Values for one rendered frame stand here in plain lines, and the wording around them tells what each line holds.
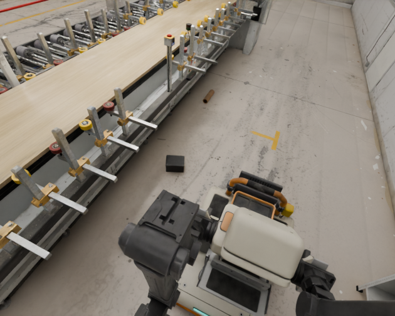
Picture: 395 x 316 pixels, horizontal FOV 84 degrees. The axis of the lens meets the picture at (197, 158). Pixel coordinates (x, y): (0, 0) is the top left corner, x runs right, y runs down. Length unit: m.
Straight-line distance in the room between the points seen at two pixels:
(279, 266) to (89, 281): 1.65
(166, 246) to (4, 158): 1.43
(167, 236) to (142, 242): 0.04
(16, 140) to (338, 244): 2.72
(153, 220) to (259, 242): 0.38
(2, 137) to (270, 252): 1.66
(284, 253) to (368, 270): 1.99
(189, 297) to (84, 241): 1.03
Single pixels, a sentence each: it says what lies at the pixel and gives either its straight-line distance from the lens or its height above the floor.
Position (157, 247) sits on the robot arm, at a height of 1.62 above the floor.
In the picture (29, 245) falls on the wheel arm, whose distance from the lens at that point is 1.38.
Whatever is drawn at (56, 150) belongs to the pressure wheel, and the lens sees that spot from 1.59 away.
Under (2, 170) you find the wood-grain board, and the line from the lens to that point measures 1.63.
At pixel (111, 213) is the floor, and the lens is 2.27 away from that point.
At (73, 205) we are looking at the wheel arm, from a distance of 1.38.
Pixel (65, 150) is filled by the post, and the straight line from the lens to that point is 1.42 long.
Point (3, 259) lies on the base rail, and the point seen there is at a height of 0.70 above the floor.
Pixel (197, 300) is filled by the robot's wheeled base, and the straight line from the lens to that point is 1.71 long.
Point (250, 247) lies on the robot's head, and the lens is 0.68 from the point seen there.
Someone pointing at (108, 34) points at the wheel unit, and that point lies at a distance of 3.19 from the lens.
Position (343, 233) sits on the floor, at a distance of 2.68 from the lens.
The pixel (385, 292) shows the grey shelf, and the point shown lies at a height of 0.14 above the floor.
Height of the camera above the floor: 1.96
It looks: 49 degrees down
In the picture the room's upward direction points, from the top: 8 degrees clockwise
